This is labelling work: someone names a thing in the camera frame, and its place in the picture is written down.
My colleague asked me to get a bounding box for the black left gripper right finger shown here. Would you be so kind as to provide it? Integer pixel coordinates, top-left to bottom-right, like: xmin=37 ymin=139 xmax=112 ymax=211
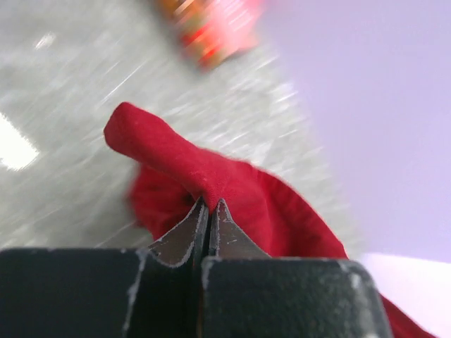
xmin=209 ymin=199 xmax=270 ymax=259

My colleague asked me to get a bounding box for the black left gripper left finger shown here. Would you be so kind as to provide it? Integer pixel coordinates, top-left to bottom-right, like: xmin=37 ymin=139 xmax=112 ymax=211
xmin=149 ymin=198 xmax=208 ymax=268

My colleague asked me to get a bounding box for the dark red t shirt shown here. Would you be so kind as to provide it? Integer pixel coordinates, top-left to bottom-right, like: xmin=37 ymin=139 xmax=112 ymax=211
xmin=103 ymin=101 xmax=441 ymax=338

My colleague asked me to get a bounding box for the pink folded graphic t shirt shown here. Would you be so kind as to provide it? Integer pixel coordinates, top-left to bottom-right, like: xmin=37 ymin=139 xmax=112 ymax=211
xmin=155 ymin=0 xmax=262 ymax=70

